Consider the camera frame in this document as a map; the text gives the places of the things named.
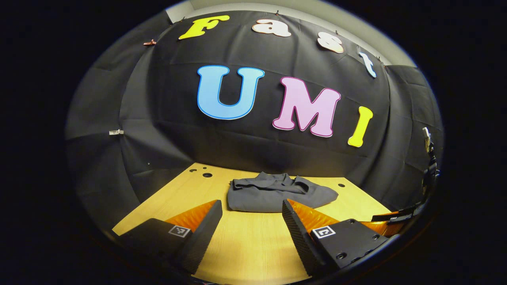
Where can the grey button-up shirt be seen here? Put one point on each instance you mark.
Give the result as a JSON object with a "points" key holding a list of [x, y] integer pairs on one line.
{"points": [[273, 196]]}

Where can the small metal clip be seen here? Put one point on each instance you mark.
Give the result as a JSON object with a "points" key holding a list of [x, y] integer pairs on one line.
{"points": [[116, 132]]}

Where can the small red clip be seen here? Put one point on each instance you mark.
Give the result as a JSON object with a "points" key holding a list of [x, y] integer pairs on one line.
{"points": [[149, 42]]}

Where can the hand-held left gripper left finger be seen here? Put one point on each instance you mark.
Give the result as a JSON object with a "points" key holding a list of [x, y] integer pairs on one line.
{"points": [[202, 237]]}

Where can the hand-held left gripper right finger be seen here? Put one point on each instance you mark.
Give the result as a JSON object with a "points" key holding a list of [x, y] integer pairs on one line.
{"points": [[297, 237]]}

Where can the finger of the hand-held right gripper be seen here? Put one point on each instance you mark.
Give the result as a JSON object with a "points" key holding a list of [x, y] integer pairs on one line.
{"points": [[412, 209], [390, 223]]}

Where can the black backdrop cloth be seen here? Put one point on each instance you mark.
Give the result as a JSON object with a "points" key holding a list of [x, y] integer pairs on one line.
{"points": [[245, 146]]}

